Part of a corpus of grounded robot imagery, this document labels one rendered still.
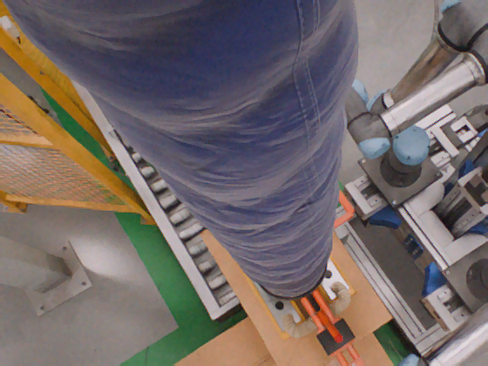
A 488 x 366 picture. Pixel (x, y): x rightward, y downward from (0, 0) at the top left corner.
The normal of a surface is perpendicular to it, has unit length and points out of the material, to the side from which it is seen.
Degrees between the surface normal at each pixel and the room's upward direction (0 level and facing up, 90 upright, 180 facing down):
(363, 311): 1
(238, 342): 0
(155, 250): 0
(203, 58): 73
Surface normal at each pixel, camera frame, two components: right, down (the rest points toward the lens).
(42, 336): -0.01, -0.25
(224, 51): 0.24, 0.83
